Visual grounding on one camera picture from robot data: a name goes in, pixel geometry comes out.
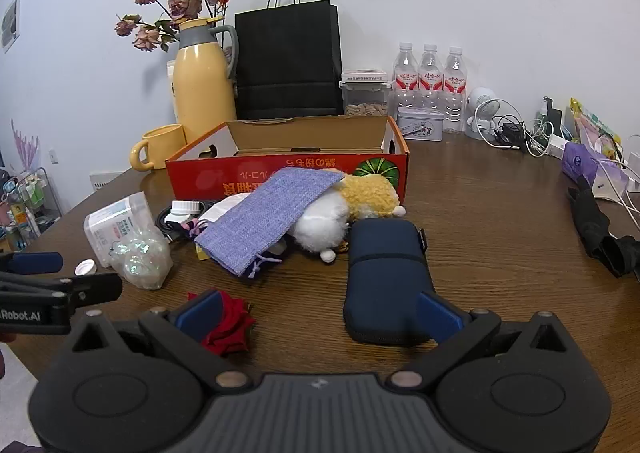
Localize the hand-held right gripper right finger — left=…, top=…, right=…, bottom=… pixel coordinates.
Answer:
left=390, top=290, right=568, bottom=391

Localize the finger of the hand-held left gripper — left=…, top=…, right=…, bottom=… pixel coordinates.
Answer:
left=0, top=252, right=64, bottom=276
left=0, top=272, right=124, bottom=310

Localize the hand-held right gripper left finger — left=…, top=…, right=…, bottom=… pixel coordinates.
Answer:
left=70, top=289, right=251, bottom=391

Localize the iridescent plastic bag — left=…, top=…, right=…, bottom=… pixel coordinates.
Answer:
left=108, top=227, right=174, bottom=290

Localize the clear plastic swab box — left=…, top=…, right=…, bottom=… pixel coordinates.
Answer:
left=83, top=192, right=151, bottom=269

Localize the navy zip case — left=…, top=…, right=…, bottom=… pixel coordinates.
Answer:
left=343, top=218, right=437, bottom=346

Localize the braided cable coil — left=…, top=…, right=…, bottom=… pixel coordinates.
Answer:
left=156, top=202, right=217, bottom=241

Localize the white pill bottle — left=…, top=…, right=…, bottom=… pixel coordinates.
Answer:
left=166, top=200, right=207, bottom=224

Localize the purple linen pouch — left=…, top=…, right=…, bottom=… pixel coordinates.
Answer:
left=193, top=167, right=347, bottom=279

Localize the yellow and white plush toy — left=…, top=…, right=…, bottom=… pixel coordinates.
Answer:
left=291, top=172, right=407, bottom=265

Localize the red cardboard box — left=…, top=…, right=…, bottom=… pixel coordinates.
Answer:
left=165, top=115, right=411, bottom=218

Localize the red fabric rose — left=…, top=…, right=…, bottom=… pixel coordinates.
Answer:
left=187, top=288, right=257, bottom=359

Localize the metal storage rack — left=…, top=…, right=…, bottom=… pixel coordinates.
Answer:
left=0, top=167, right=64, bottom=255

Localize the purple flower decoration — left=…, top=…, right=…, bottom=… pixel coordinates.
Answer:
left=10, top=119, right=41, bottom=170

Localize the yellow mug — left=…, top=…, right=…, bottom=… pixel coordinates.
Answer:
left=130, top=123, right=187, bottom=173

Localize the black folded umbrella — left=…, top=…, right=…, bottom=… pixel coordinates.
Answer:
left=566, top=175, right=640, bottom=278

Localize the printed tin box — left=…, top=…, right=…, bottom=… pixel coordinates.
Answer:
left=397, top=107, right=445, bottom=142

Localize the black power adapter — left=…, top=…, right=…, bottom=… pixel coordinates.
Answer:
left=499, top=121, right=527, bottom=148

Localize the purple tissue pack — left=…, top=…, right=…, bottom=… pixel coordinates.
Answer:
left=560, top=141, right=630, bottom=194

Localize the white desk fan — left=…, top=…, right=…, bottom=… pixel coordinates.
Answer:
left=464, top=87, right=501, bottom=140

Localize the yellow thermos jug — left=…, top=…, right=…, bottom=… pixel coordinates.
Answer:
left=171, top=17, right=240, bottom=142

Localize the dark small bottle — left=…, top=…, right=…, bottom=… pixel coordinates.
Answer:
left=542, top=95, right=564, bottom=137

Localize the clear water bottle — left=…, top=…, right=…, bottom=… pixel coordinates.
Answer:
left=442, top=46, right=470, bottom=134
left=418, top=43, right=445, bottom=112
left=392, top=41, right=420, bottom=110

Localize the clear food container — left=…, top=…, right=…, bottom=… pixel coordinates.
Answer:
left=339, top=68, right=392, bottom=118

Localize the colourful snack packet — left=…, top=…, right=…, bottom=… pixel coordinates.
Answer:
left=569, top=97, right=622, bottom=160

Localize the black paper bag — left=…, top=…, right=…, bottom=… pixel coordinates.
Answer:
left=233, top=0, right=346, bottom=122

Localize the chargers and cables pile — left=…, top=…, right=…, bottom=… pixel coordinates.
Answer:
left=474, top=100, right=557, bottom=160

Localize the wall picture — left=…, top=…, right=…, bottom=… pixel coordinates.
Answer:
left=0, top=0, right=22, bottom=54

